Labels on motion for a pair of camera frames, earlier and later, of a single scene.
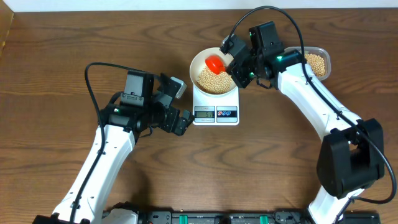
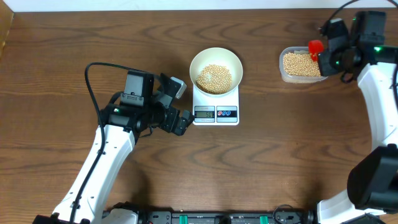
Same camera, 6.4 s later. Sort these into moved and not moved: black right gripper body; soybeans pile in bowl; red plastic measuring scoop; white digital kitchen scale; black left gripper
Moved: black right gripper body; red plastic measuring scoop
Not moved: white digital kitchen scale; black left gripper; soybeans pile in bowl
